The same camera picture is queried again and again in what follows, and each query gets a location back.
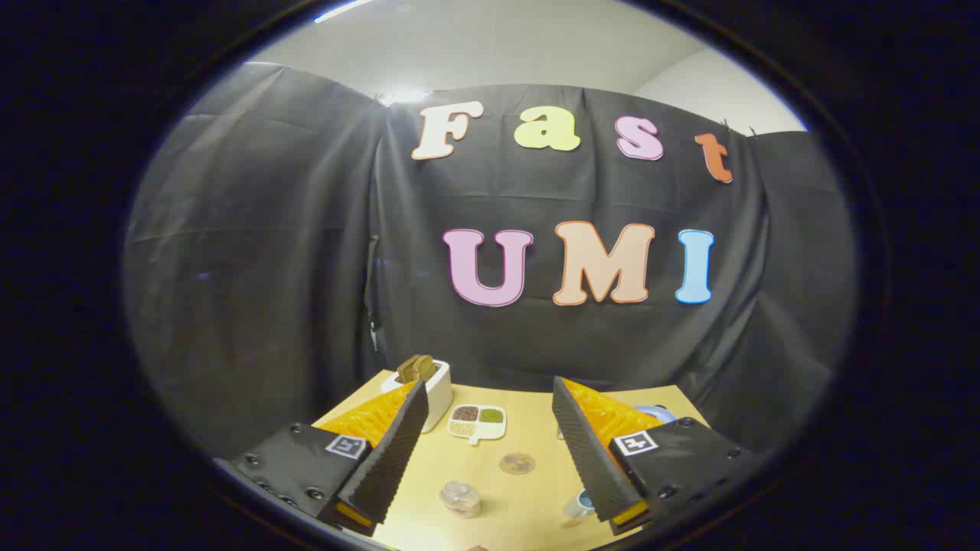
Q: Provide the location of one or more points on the black backdrop cloth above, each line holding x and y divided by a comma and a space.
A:
268, 252

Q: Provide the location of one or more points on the round brown coaster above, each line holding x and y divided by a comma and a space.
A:
517, 463

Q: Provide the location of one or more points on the white cup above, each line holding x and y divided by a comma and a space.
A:
578, 505

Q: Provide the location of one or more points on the small clear juice bottle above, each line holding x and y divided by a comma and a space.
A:
460, 498

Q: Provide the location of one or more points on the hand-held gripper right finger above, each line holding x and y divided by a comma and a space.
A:
586, 451

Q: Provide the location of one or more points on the blue plate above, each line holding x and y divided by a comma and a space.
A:
657, 413

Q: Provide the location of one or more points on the brown bread slices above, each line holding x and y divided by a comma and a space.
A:
416, 367

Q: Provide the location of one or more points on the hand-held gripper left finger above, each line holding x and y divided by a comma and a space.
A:
394, 451

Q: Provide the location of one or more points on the white divided grain dish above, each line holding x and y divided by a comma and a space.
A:
476, 422

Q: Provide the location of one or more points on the ceiling light strip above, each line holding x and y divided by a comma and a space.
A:
341, 9

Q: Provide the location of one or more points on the white toaster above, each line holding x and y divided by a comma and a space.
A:
438, 394

